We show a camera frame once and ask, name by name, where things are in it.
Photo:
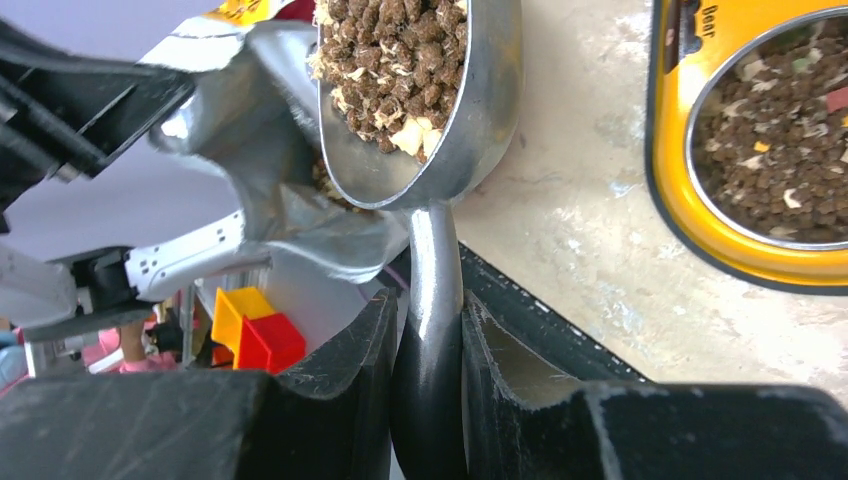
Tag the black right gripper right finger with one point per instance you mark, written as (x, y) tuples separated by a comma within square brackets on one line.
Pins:
[(639, 430)]

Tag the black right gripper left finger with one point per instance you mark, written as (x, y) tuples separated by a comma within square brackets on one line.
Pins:
[(326, 417)]

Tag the pet food bag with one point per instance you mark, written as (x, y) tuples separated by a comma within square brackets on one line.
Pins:
[(252, 121)]

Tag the silver metal food scoop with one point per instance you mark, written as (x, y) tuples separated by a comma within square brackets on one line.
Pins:
[(426, 408)]

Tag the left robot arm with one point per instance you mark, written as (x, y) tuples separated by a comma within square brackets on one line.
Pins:
[(124, 181)]

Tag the red and orange bins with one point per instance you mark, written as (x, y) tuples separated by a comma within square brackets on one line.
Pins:
[(258, 336)]

